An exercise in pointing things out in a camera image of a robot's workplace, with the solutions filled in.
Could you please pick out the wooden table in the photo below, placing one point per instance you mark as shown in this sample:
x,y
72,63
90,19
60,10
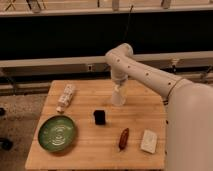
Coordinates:
x,y
97,146

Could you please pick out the white rectangular sponge block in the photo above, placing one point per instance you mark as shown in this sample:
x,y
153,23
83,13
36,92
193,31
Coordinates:
x,y
149,141

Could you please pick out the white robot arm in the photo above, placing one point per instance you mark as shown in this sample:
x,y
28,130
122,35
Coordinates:
x,y
189,107

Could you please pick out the black eraser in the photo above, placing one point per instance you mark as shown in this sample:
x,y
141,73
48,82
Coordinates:
x,y
99,116

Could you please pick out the green ceramic plate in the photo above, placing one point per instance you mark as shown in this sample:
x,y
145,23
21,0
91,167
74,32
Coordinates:
x,y
57,133

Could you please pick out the brown sausage toy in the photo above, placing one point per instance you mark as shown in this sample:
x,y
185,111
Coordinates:
x,y
123,139

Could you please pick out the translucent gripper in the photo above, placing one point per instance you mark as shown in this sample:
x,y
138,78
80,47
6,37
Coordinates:
x,y
120,88

